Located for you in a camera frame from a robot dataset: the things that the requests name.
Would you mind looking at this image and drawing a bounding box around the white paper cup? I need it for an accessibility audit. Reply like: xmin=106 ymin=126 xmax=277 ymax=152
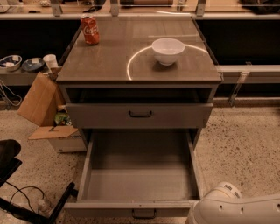
xmin=43 ymin=54 xmax=58 ymax=69

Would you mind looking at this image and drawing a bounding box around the green snack bag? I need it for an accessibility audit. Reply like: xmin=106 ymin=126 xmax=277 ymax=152
xmin=54 ymin=112 xmax=72 ymax=126

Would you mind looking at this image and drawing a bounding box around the black chair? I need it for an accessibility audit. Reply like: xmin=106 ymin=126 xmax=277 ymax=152
xmin=0 ymin=139 xmax=77 ymax=224

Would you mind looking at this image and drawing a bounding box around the grey drawer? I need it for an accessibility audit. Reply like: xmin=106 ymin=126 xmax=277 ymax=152
xmin=65 ymin=130 xmax=202 ymax=219
xmin=66 ymin=88 xmax=214 ymax=130

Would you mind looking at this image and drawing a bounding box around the dark blue plate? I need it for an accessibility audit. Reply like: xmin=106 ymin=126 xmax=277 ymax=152
xmin=22 ymin=58 xmax=45 ymax=73

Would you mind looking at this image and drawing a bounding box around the grey drawer cabinet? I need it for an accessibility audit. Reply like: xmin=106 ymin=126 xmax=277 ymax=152
xmin=58 ymin=16 xmax=221 ymax=142

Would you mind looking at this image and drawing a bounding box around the white bowl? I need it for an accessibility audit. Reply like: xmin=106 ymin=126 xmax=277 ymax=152
xmin=151 ymin=38 xmax=185 ymax=66

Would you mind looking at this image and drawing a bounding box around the blue patterned bowl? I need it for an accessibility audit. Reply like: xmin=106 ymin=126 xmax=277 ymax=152
xmin=0 ymin=55 xmax=22 ymax=72

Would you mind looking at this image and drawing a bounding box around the white cardboard box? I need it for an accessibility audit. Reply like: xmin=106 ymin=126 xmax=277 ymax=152
xmin=28 ymin=126 xmax=86 ymax=153

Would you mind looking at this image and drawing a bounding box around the grey top drawer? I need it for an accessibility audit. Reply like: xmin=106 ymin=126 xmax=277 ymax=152
xmin=66 ymin=88 xmax=214 ymax=130

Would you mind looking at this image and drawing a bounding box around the black cable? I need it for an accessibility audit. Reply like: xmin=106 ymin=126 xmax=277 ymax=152
xmin=4 ymin=180 xmax=47 ymax=214

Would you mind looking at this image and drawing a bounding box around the brown cardboard box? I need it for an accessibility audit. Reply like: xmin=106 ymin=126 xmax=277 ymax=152
xmin=17 ymin=73 xmax=65 ymax=126

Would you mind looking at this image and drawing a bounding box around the red cola can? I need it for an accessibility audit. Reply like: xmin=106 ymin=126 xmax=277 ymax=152
xmin=80 ymin=15 xmax=100 ymax=46

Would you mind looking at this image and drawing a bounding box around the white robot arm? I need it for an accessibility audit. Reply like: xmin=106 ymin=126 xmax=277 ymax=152
xmin=187 ymin=182 xmax=280 ymax=224

